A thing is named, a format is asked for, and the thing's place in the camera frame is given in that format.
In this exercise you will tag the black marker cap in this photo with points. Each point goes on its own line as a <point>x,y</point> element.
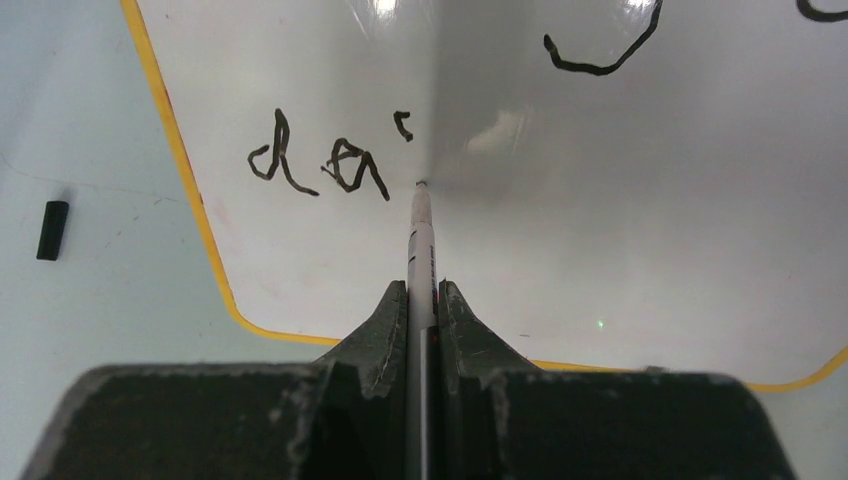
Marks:
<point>52,230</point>

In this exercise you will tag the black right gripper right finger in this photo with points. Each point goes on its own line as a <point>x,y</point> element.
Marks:
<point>505,418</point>

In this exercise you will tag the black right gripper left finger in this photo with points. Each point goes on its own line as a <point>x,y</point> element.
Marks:
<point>341,416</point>

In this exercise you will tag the yellow framed whiteboard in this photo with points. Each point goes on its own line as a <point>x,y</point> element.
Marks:
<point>615,184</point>

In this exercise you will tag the white whiteboard marker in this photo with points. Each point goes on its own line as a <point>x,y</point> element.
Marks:
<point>422,296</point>

